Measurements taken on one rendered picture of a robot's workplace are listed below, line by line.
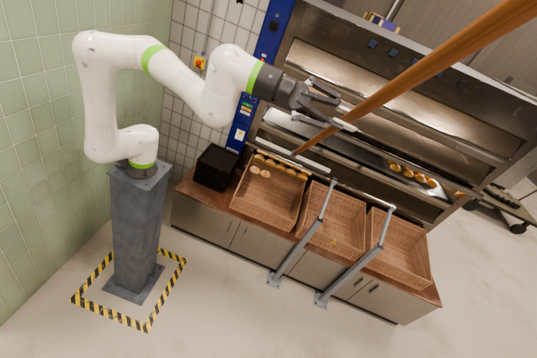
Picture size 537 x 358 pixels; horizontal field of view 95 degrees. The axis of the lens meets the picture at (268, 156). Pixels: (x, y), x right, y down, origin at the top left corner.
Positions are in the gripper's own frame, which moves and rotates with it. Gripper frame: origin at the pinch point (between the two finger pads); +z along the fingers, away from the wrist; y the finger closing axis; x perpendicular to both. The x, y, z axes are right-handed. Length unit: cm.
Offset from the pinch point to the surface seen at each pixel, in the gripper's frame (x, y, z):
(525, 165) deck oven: -461, -245, 536
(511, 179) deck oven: -488, -214, 542
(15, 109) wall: -45, 39, -121
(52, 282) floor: -125, 150, -117
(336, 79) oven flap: -105, -63, 9
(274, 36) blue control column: -99, -70, -43
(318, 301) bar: -173, 107, 86
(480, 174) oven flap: -119, -48, 145
